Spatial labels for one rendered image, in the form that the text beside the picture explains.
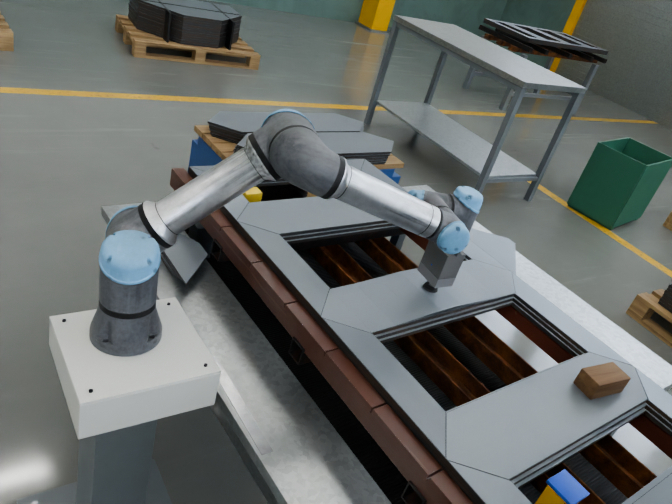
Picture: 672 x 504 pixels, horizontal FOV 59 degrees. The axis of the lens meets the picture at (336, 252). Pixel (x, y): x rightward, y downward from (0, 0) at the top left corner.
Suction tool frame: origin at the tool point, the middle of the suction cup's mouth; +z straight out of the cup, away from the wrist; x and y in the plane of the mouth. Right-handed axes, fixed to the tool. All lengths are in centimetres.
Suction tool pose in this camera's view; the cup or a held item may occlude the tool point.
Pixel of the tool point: (428, 291)
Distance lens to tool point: 167.5
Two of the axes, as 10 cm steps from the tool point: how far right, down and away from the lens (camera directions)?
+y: -4.6, -5.6, 6.9
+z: -2.6, 8.2, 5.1
